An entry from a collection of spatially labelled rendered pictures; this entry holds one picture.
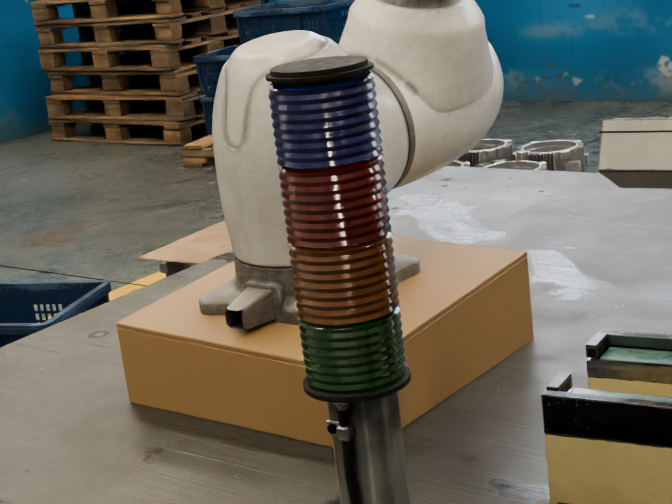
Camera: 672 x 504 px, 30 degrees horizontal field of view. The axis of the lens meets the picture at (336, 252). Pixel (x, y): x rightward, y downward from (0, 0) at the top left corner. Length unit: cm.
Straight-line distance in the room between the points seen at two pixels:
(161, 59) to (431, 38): 610
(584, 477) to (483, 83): 58
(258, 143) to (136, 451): 33
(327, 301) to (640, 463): 34
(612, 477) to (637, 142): 34
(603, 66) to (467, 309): 607
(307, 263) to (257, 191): 56
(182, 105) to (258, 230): 614
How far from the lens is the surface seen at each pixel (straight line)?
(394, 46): 135
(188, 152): 677
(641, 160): 116
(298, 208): 69
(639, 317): 149
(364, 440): 75
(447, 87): 137
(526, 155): 358
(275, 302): 128
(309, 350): 72
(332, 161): 68
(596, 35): 733
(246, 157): 125
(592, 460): 97
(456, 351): 130
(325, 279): 69
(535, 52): 753
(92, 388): 147
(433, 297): 130
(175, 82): 739
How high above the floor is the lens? 131
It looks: 16 degrees down
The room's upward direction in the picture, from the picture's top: 7 degrees counter-clockwise
